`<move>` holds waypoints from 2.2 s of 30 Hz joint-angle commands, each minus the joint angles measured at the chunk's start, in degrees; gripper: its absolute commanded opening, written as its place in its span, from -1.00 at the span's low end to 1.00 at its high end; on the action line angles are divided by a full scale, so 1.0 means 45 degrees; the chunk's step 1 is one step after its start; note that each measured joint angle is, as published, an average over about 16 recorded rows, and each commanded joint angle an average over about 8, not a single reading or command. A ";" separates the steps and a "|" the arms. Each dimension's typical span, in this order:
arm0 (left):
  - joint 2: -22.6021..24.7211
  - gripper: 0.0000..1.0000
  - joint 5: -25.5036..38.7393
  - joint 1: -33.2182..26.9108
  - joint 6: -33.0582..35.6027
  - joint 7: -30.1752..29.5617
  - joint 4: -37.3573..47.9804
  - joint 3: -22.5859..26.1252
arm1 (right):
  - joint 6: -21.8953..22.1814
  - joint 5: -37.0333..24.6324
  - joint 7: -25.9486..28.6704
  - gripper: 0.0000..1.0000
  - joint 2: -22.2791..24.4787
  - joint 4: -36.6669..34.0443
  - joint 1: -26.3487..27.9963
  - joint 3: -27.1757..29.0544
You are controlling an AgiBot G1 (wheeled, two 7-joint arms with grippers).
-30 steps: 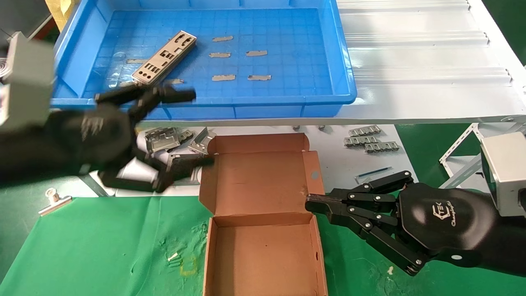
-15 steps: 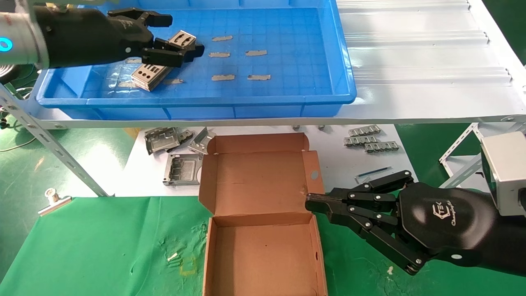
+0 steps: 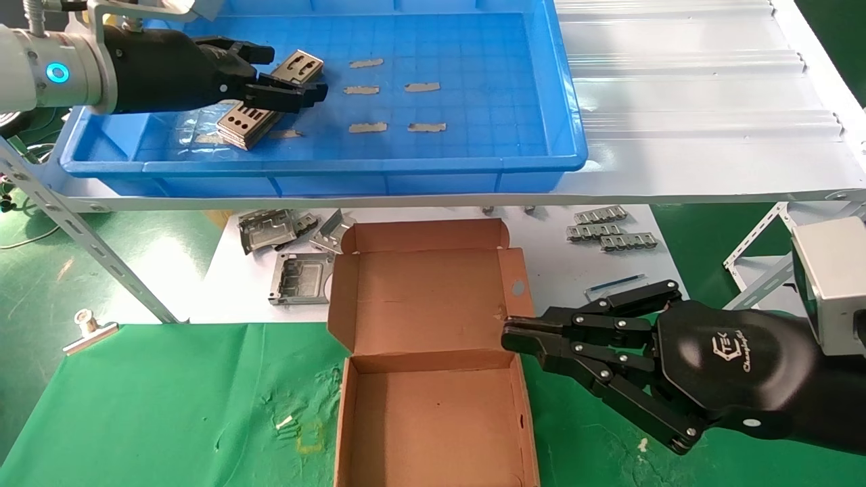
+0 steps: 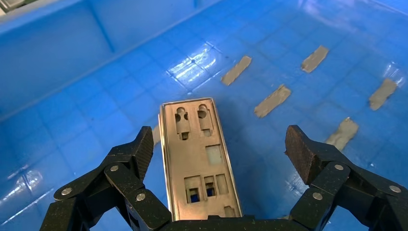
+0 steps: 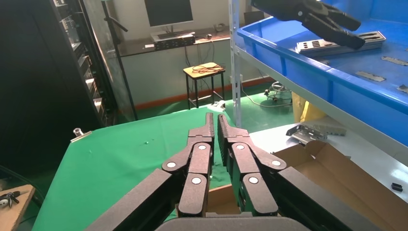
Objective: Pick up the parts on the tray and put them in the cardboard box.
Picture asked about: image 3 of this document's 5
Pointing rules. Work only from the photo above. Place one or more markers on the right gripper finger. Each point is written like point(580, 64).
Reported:
point(541, 352)
point(534, 326)

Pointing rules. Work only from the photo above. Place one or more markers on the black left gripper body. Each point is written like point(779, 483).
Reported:
point(162, 67)

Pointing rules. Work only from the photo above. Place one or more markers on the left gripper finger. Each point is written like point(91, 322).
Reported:
point(247, 52)
point(284, 95)

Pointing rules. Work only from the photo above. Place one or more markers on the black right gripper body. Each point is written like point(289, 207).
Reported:
point(744, 365)

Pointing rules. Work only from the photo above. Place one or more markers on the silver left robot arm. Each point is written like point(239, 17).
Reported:
point(27, 81)

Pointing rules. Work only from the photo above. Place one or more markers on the brown open cardboard box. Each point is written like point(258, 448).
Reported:
point(419, 304)

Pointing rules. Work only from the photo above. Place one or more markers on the blue plastic tray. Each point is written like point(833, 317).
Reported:
point(473, 101)

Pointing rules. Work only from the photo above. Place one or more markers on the white paper sheet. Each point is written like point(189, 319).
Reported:
point(555, 257)

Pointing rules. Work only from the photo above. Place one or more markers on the blue pen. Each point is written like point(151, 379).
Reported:
point(616, 284)

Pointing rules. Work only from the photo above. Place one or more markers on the toothed metal connector shield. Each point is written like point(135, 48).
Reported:
point(629, 242)
point(595, 233)
point(601, 216)

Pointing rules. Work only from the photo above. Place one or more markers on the perforated metal angle brace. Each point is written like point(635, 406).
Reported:
point(751, 240)

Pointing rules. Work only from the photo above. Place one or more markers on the angled metal plate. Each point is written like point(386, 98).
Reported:
point(331, 233)

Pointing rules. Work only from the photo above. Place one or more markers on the black round ribbed disc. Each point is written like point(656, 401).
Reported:
point(12, 123)

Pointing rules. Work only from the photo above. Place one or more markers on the perforated metal shelf upright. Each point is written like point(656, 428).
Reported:
point(67, 216)

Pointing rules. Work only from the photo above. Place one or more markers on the white metal shelf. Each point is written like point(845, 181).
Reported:
point(676, 101)

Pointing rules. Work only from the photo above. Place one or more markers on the silver binder clip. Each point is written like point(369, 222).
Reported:
point(88, 335)

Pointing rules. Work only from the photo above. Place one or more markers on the green cloth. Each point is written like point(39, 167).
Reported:
point(203, 406)

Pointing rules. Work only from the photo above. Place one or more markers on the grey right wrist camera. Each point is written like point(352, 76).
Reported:
point(832, 284)

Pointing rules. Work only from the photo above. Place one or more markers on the small metal bracket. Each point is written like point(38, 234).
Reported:
point(306, 223)

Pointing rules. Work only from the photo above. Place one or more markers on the large bent metal bracket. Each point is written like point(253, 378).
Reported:
point(267, 230)

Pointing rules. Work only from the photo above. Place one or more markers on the square metal frame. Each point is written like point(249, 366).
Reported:
point(301, 277)

